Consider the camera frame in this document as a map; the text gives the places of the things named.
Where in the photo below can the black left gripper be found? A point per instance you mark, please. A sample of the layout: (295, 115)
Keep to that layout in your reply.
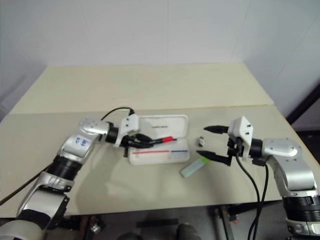
(129, 143)

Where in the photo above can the black marker with red cap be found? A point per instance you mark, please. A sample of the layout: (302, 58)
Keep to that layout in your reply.
(167, 139)

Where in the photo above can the white open pencil case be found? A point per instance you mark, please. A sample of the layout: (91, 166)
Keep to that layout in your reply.
(160, 152)

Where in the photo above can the dark rounded shape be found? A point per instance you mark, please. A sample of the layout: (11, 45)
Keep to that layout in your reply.
(188, 232)

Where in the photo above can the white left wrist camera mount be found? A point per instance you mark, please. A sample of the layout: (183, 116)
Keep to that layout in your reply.
(128, 126)

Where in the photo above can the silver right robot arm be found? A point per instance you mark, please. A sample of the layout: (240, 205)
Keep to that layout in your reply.
(295, 170)

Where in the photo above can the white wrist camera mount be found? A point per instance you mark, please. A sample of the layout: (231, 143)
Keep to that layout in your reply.
(128, 126)
(241, 130)

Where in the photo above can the pale marker with green cap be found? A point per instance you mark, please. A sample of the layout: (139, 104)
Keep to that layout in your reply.
(193, 168)

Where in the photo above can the small black silver clip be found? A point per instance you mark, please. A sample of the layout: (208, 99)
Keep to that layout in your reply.
(200, 141)

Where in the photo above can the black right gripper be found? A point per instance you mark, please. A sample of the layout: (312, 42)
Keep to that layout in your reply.
(235, 148)

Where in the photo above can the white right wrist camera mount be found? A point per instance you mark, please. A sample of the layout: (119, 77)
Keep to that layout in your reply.
(241, 130)

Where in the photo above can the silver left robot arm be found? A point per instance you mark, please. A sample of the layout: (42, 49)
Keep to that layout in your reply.
(82, 142)

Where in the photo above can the metal table leg frame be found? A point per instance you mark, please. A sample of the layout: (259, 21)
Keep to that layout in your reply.
(225, 222)

